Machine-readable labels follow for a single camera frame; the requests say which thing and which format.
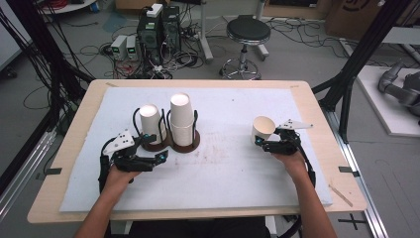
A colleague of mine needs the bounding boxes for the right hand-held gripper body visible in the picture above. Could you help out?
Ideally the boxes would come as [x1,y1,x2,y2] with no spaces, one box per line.
[267,118,314,157]

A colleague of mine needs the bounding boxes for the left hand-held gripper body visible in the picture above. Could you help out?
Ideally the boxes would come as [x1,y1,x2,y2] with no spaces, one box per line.
[102,129,157,174]

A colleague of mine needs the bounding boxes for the short stack of white paper cups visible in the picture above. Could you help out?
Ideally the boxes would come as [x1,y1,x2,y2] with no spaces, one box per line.
[139,103,167,146]

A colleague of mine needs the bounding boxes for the single white paper cup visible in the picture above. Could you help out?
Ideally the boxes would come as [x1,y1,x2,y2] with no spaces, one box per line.
[251,115,276,146]

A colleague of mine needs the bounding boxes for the brown cup holder with black wires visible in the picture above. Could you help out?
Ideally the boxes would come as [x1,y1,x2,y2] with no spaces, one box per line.
[132,107,201,154]

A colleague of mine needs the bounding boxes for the person's right hand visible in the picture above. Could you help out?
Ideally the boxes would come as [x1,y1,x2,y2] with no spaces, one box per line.
[272,152,311,182]

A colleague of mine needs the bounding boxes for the person's left hand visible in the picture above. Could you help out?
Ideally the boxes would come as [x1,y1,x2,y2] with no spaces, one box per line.
[104,164,143,196]

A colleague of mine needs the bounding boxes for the tall stack of white paper cups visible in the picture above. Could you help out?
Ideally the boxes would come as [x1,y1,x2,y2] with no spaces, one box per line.
[169,92,196,148]

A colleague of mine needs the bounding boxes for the white foam mat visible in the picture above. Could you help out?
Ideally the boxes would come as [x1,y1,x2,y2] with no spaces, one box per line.
[58,86,334,213]

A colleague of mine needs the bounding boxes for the wooden table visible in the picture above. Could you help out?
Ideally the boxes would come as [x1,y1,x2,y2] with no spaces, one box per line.
[27,78,368,225]

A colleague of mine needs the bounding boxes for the black tape piece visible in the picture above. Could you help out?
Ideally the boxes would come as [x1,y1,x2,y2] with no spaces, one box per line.
[338,166,362,179]
[35,167,63,181]

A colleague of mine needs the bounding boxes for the thin wooden stick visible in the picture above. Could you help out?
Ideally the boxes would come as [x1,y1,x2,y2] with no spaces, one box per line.
[328,183,354,208]

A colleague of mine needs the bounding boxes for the person's dark lap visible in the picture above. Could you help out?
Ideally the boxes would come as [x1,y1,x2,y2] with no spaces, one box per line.
[104,216,271,238]

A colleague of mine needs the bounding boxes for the grey power supply unit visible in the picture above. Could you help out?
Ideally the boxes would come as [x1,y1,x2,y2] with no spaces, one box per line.
[110,35,129,61]
[125,35,140,61]

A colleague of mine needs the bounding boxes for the white table leg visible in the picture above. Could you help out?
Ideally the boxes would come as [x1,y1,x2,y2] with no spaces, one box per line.
[197,0,215,64]
[255,0,270,62]

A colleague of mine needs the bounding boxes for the black computer tower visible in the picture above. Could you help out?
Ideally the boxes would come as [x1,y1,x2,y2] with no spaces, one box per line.
[161,5,182,55]
[136,13,164,64]

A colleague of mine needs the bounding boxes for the black tape cross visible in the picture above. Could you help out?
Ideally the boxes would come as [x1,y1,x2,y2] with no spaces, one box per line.
[338,212,368,232]

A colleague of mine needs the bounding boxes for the black round stool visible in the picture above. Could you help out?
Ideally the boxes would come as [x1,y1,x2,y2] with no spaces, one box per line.
[218,14,272,81]

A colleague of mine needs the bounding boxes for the white platform board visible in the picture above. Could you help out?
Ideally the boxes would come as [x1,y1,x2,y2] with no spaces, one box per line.
[356,64,420,138]

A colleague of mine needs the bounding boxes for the white box on computer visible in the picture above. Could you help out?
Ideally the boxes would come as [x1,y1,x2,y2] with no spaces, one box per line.
[146,3,164,19]

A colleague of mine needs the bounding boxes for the cardboard box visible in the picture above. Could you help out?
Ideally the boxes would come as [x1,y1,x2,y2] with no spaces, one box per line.
[324,0,385,42]

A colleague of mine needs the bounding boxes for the white round table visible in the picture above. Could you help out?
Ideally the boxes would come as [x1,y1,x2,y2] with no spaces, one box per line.
[39,0,97,15]

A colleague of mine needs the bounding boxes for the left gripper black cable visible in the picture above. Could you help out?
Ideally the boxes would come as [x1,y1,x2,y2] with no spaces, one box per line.
[97,138,117,194]

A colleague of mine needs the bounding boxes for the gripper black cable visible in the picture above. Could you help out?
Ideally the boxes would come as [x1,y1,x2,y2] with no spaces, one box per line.
[276,142,317,238]
[97,138,117,194]

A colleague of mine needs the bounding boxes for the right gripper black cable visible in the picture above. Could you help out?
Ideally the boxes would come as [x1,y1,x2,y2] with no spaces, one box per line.
[276,142,317,238]

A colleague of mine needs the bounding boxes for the tangle of floor cables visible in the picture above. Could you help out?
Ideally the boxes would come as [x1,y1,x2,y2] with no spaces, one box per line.
[98,41,205,80]

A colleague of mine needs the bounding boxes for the aluminium rail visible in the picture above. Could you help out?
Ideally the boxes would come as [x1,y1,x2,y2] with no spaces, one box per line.
[322,108,390,238]
[0,128,57,221]

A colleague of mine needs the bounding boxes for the black floor cables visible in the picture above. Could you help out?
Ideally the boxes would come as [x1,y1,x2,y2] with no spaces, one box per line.
[266,17,346,60]

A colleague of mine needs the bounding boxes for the black metal frame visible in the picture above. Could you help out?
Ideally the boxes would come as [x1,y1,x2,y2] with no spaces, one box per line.
[311,0,414,144]

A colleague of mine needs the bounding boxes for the bundle of black cables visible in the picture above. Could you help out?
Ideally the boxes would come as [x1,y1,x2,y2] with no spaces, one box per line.
[0,0,96,135]

